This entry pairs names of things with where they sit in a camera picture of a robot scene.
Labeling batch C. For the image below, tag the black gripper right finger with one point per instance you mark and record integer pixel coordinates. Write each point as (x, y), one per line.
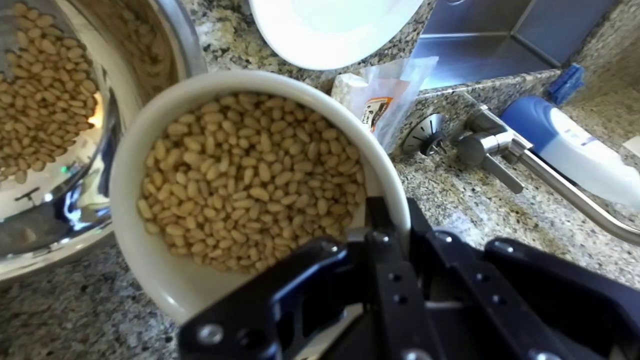
(546, 301)

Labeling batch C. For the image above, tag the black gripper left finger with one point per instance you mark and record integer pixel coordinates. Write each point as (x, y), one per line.
(393, 292)

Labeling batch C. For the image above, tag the white bowl with cereal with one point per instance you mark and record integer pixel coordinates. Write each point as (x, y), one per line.
(247, 180)

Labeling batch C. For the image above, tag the white round plate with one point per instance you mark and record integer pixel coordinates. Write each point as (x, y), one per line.
(326, 27)

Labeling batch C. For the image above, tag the shallow silver metal dish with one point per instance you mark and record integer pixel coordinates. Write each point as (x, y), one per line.
(46, 132)

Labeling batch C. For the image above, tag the chrome sink faucet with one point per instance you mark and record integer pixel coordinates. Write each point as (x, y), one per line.
(507, 151)

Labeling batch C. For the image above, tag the blue and white soap bottle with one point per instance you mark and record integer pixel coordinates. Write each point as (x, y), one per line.
(573, 147)

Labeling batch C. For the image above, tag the clear plastic bag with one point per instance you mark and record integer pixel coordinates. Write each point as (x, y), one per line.
(386, 92)

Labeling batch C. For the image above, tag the stainless steel sink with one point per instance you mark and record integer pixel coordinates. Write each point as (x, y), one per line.
(492, 32)

